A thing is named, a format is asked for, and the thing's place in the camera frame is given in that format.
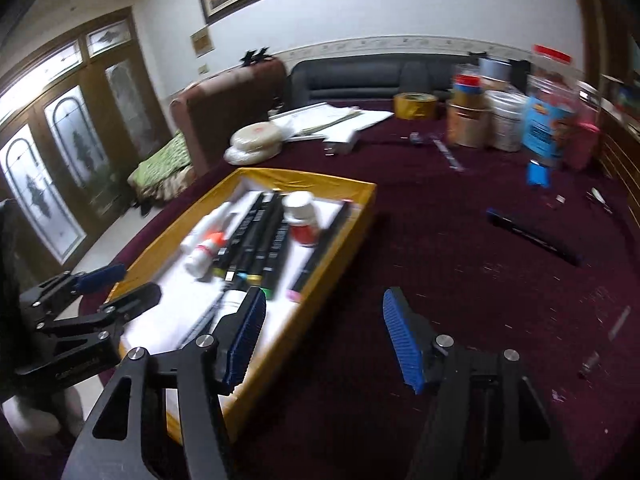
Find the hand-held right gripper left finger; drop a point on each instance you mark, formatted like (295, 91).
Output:
(245, 340)

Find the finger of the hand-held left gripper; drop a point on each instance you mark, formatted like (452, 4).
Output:
(100, 276)
(125, 307)

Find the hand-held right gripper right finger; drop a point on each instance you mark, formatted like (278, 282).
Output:
(402, 340)

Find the green-capped black marker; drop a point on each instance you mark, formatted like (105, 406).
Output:
(272, 260)

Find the yellow-edged cardboard tray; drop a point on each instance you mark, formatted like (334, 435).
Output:
(310, 176)

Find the white cylinder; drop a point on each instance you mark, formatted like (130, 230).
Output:
(230, 305)

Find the orange-capped white glue bottle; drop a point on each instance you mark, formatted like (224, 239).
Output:
(202, 257)

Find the teal-capped black marker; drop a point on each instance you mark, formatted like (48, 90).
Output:
(260, 245)

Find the pink-capped black marker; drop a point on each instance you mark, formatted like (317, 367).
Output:
(316, 260)

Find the white tube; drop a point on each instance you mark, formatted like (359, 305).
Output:
(207, 225)

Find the green patterned cushion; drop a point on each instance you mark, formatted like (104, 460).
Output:
(162, 165)

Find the white bottle red label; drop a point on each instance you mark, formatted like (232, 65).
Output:
(299, 205)

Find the wooden glass door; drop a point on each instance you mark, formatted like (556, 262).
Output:
(97, 110)

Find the blue-capped black marker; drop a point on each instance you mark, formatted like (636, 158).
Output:
(535, 235)

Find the staple strip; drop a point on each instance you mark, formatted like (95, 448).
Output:
(447, 154)

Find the white power adapter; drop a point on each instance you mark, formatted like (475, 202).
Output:
(342, 144)

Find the brown armchair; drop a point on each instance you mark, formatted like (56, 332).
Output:
(225, 105)

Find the brown paper tub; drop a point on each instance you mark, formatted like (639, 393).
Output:
(467, 127)

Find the stack of white papers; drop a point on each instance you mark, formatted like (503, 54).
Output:
(330, 117)

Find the yellow tape roll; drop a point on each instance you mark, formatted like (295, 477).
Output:
(415, 105)

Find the white plastic tub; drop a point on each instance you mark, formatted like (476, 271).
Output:
(507, 122)

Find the nail clipper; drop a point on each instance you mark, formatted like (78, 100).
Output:
(600, 200)

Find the red and blue cup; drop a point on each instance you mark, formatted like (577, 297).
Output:
(467, 87)

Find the clear jar blue label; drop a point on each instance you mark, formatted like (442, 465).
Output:
(547, 120)

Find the black leather sofa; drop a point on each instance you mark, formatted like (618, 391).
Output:
(350, 80)

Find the pink cup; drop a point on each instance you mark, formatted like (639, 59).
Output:
(582, 145)

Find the black spiky ornament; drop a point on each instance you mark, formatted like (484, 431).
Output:
(256, 56)

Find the silver foil container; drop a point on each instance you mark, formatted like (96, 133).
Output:
(492, 67)

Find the small wall plaque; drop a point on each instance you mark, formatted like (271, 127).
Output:
(202, 41)

